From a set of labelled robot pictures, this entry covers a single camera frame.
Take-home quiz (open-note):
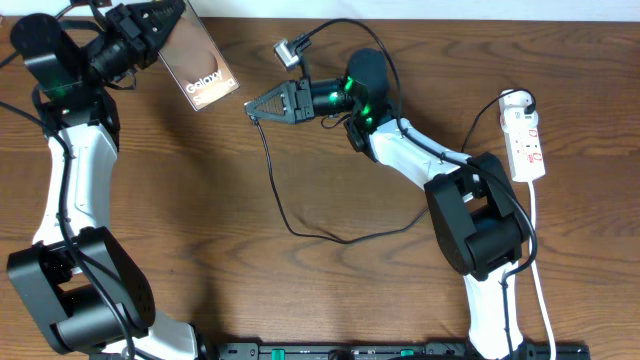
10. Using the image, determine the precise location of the black charger cable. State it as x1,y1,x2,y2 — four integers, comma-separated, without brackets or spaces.
243,89,538,246

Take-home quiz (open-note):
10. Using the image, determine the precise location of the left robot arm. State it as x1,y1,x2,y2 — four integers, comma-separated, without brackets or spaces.
7,1,209,359

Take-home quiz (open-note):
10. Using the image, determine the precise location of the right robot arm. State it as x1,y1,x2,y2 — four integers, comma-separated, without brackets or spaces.
245,48,537,359

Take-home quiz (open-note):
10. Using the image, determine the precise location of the white power strip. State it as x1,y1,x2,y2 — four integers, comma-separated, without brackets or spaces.
499,89,546,183

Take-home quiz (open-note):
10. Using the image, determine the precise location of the black right camera cable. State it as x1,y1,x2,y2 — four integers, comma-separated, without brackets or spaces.
292,18,539,360

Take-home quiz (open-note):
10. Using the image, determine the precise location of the black camera cable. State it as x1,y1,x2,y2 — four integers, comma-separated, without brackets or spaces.
292,18,539,360
0,0,151,360

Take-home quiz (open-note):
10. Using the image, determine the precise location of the white power strip cord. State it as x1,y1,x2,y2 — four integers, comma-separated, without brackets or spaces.
527,180,558,360

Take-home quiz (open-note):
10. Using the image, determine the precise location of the black left camera cable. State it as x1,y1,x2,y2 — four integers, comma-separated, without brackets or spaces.
0,0,151,360

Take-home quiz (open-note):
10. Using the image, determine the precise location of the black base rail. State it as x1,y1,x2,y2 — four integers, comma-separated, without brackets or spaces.
214,340,591,360

